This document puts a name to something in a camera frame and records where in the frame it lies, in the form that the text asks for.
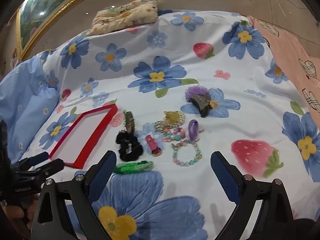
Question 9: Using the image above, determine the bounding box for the person's left hand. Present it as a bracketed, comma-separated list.
[4, 194, 39, 230]

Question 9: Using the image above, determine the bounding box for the gold wristwatch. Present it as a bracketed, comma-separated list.
[122, 109, 137, 133]

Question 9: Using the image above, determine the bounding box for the gold framed painting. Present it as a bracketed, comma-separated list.
[16, 0, 108, 60]

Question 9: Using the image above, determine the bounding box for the light blue pillow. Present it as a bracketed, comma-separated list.
[0, 55, 60, 165]

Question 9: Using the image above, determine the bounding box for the pink hair clip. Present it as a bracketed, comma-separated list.
[145, 134, 163, 157]

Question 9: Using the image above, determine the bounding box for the pink heart print blanket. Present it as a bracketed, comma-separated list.
[247, 15, 320, 115]

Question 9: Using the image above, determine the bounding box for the purple flower claw clip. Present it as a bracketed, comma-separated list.
[184, 85, 217, 118]

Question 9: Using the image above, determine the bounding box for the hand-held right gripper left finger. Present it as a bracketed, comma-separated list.
[31, 150, 117, 240]

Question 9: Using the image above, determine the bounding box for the floral strawberry bedsheet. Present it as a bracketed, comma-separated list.
[0, 11, 320, 240]

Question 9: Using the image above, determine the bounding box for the green hair tie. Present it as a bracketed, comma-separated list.
[114, 160, 155, 174]

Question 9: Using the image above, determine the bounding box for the pastel bead bracelet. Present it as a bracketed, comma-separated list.
[171, 140, 203, 167]

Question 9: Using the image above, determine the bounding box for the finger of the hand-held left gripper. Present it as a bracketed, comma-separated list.
[19, 151, 49, 168]
[15, 158, 66, 181]

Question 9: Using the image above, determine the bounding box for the cream patterned cushion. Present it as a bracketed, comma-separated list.
[87, 0, 159, 35]

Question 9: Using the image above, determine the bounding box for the colourful chunky bead bracelet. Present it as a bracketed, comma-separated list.
[161, 127, 187, 143]

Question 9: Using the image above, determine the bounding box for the yellow claw clip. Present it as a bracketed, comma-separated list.
[164, 110, 184, 124]

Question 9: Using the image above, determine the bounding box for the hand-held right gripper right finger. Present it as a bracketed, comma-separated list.
[210, 151, 295, 240]

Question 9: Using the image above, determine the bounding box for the black scrunchie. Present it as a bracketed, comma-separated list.
[115, 132, 144, 162]

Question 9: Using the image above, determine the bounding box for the red rimmed tray box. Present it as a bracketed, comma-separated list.
[48, 103, 118, 170]

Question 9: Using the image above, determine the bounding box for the purple hair tie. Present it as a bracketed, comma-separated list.
[187, 119, 200, 142]

